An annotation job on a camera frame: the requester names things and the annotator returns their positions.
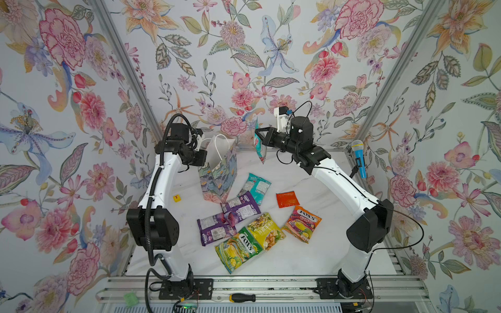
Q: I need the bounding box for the lower purple snack packet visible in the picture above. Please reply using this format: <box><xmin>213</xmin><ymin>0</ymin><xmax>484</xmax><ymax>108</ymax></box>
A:
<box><xmin>197</xmin><ymin>213</ymin><xmax>237</xmax><ymax>246</ymax></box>

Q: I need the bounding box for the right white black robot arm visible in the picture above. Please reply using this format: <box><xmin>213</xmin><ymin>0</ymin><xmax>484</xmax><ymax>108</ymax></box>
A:
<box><xmin>254</xmin><ymin>114</ymin><xmax>393</xmax><ymax>286</ymax></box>

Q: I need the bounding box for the small red sachet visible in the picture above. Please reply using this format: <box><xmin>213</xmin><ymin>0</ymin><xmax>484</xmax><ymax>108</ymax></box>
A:
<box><xmin>276</xmin><ymin>191</ymin><xmax>300</xmax><ymax>209</ymax></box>

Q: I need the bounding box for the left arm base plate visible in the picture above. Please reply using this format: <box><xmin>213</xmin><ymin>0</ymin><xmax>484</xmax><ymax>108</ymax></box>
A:
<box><xmin>159</xmin><ymin>279</ymin><xmax>214</xmax><ymax>300</ymax></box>

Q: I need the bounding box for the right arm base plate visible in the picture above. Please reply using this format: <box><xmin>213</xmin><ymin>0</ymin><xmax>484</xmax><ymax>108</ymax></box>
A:
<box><xmin>315</xmin><ymin>277</ymin><xmax>374</xmax><ymax>300</ymax></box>

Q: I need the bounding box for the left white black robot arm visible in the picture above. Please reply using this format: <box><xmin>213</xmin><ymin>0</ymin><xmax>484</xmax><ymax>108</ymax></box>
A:
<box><xmin>126</xmin><ymin>113</ymin><xmax>207</xmax><ymax>282</ymax></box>

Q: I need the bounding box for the yellow-green chips bag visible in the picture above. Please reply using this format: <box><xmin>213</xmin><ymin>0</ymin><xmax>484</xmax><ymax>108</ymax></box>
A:
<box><xmin>246</xmin><ymin>213</ymin><xmax>286</xmax><ymax>250</ymax></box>

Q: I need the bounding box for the green Fox's candy bag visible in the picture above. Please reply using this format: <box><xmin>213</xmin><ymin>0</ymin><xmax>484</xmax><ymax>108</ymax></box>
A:
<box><xmin>215</xmin><ymin>227</ymin><xmax>264</xmax><ymax>274</ymax></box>

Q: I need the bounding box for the orange Fox's fruits candy bag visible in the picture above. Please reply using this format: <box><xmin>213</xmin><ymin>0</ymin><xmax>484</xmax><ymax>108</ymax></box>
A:
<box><xmin>282</xmin><ymin>206</ymin><xmax>322</xmax><ymax>244</ymax></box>

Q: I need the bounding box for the upper purple snack packet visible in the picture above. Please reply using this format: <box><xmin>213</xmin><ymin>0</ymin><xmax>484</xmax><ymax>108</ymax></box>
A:
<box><xmin>220</xmin><ymin>191</ymin><xmax>261</xmax><ymax>226</ymax></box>

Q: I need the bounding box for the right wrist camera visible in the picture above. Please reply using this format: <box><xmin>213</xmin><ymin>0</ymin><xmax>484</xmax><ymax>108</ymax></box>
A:
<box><xmin>273</xmin><ymin>106</ymin><xmax>292</xmax><ymax>133</ymax></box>

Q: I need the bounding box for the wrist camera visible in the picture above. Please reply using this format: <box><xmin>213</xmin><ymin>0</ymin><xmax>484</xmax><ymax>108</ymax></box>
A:
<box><xmin>273</xmin><ymin>106</ymin><xmax>292</xmax><ymax>133</ymax></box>
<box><xmin>190</xmin><ymin>128</ymin><xmax>204</xmax><ymax>151</ymax></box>

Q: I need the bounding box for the teal snack packet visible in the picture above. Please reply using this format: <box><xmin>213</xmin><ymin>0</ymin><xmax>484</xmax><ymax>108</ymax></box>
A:
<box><xmin>237</xmin><ymin>173</ymin><xmax>271</xmax><ymax>206</ymax></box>

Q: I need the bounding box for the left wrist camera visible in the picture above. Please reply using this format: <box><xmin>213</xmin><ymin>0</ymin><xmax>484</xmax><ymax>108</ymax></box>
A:
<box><xmin>190</xmin><ymin>128</ymin><xmax>204</xmax><ymax>151</ymax></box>

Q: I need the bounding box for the floral paper gift bag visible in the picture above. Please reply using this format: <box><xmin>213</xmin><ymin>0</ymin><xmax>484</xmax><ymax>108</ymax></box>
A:
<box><xmin>198</xmin><ymin>134</ymin><xmax>237</xmax><ymax>203</ymax></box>

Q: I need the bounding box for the purple snack packet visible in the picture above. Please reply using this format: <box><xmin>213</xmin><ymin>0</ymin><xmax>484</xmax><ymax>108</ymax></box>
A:
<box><xmin>220</xmin><ymin>191</ymin><xmax>261</xmax><ymax>226</ymax></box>
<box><xmin>197</xmin><ymin>213</ymin><xmax>237</xmax><ymax>246</ymax></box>

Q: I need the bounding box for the teal Fox's candy bag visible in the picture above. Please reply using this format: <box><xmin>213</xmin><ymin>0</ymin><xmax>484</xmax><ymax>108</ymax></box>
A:
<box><xmin>254</xmin><ymin>121</ymin><xmax>267</xmax><ymax>164</ymax></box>

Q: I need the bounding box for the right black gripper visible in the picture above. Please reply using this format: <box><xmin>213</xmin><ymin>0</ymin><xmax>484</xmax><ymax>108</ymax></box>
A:
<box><xmin>256</xmin><ymin>129</ymin><xmax>301</xmax><ymax>160</ymax></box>

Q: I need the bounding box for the black yellow screwdriver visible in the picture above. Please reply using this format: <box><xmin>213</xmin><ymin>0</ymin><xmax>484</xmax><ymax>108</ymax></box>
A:
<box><xmin>229</xmin><ymin>293</ymin><xmax>295</xmax><ymax>303</ymax></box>

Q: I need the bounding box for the blue toy microphone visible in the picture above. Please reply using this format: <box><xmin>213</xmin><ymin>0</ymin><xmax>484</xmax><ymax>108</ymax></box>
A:
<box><xmin>350</xmin><ymin>140</ymin><xmax>367</xmax><ymax>179</ymax></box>

